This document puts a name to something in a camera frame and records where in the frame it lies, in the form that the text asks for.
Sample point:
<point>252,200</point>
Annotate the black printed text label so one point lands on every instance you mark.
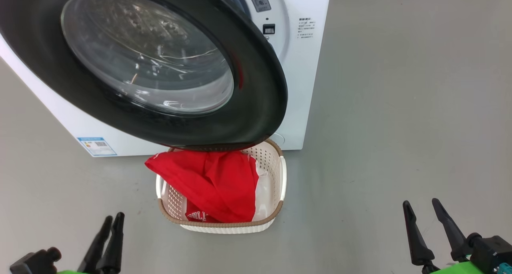
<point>306,28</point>

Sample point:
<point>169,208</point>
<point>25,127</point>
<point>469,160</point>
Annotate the red and white garment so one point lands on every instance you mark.
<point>216,182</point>

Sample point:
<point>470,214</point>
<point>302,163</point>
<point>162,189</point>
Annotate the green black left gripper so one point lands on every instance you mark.
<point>36,262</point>

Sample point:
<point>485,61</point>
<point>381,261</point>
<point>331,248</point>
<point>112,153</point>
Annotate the white front-load washing machine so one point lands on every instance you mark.
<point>308,86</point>

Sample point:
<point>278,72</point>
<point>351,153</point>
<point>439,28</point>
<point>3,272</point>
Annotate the blue energy label sticker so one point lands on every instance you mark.
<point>97,146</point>

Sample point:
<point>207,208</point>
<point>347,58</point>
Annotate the round white filter cover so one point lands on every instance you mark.
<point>278,139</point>

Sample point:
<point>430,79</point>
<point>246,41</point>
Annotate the black round glass washer door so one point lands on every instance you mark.
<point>256,98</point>

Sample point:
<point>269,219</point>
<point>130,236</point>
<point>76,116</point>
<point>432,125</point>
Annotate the cream perforated basket brown rim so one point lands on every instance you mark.
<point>272,174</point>

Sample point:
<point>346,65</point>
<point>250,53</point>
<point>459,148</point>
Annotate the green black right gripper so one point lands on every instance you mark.
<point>488,254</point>

